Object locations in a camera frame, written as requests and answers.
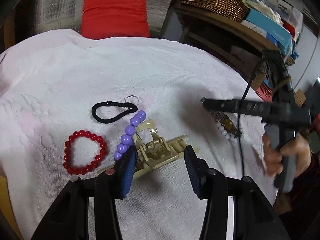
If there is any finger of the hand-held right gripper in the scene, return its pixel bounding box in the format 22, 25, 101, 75
201, 96, 273, 118

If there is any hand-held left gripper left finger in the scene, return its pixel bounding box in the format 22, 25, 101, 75
31, 151, 138, 240

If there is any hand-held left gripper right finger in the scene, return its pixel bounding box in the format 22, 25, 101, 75
184, 145, 292, 240

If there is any beige hair claw clip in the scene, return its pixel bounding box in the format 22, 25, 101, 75
99, 119, 200, 180

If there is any purple bead bracelet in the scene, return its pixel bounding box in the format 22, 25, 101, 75
114, 110, 147, 161

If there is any black hair tie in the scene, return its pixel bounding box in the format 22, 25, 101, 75
91, 101, 138, 125

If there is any red bead bracelet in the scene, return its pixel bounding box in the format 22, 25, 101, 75
63, 129, 108, 176

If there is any silver ring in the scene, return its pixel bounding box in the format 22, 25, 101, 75
124, 95, 139, 108

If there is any person's right hand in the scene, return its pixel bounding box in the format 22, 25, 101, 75
262, 129, 313, 178

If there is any wooden shelf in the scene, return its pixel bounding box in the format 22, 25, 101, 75
172, 2, 297, 88

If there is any blue cardboard box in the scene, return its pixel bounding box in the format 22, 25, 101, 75
245, 9, 293, 54

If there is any white textured towel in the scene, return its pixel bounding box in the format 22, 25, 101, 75
0, 29, 280, 240

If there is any clear plastic container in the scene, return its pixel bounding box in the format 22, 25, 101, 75
267, 0, 303, 37

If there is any wicker basket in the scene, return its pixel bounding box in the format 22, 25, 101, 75
179, 0, 250, 22

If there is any red cushion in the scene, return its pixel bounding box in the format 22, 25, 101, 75
81, 0, 150, 40

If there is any black cable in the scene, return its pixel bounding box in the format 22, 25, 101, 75
237, 59, 265, 180

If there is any white bead bracelet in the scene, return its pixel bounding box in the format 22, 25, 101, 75
216, 121, 244, 142

